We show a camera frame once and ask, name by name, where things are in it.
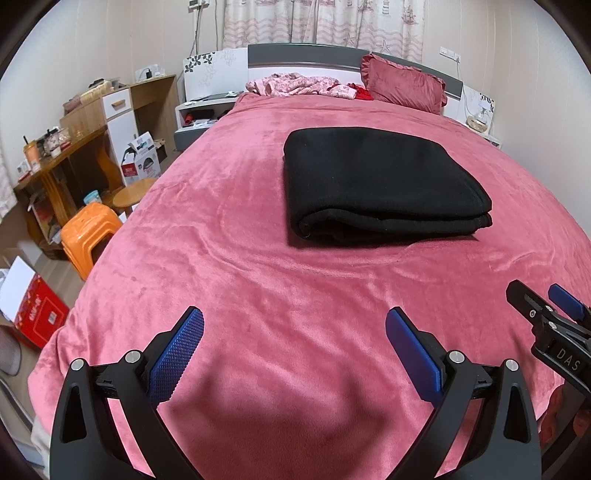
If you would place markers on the pink fleece blanket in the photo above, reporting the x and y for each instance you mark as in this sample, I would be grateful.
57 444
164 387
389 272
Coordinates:
277 300

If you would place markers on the orange drink cup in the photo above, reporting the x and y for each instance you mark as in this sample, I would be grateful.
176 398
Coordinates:
32 154

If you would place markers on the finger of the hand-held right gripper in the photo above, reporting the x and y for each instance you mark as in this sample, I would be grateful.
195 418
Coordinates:
526 300
565 300

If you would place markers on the white and red product box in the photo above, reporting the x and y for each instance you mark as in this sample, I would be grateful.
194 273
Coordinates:
143 161

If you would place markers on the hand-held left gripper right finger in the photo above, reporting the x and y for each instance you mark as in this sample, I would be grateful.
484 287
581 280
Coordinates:
411 350

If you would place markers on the red cloth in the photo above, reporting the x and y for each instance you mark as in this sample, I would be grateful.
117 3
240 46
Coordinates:
362 94

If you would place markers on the glass jar lamp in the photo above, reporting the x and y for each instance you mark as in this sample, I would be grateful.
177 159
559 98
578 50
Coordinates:
478 121

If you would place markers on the orange plastic stool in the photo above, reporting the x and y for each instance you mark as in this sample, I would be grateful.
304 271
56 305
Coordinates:
87 224

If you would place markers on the black pants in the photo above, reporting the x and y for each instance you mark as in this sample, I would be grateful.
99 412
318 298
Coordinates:
378 184

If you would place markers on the grey mesh bin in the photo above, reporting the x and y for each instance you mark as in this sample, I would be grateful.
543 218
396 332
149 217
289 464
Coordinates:
10 353

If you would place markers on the white nightstand with floral panel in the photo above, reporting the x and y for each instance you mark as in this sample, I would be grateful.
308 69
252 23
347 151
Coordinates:
207 74

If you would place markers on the red cardboard box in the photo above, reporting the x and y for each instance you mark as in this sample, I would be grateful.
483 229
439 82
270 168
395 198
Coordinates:
39 314

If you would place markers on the grey bed headboard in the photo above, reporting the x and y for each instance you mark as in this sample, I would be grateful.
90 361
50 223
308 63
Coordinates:
300 57

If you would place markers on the small white nightstand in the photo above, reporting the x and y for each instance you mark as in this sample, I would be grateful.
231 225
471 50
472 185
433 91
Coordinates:
471 99

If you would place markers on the wooden desk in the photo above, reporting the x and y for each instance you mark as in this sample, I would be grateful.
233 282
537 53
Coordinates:
69 152

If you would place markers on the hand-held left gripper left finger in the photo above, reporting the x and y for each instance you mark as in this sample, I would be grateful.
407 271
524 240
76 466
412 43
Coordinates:
180 350

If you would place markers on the round wooden stool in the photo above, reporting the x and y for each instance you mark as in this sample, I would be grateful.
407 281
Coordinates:
134 191

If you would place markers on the pink floral cloth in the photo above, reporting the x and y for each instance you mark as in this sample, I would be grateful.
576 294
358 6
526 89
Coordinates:
295 85

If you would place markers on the patterned pink curtain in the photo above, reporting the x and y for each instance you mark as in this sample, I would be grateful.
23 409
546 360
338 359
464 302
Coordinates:
323 23

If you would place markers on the wooden cabinet with white drawer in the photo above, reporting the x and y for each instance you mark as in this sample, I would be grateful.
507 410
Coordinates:
115 104

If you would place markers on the red ruffled pillow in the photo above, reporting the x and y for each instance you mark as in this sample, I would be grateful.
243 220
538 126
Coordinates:
401 85

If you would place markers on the white wall socket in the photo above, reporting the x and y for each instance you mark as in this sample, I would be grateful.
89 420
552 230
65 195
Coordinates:
450 53

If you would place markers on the white wall power strip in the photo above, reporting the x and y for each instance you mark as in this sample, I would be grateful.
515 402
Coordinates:
198 3

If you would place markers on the blue-lidded jar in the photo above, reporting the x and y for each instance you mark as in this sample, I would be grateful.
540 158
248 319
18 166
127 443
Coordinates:
92 197

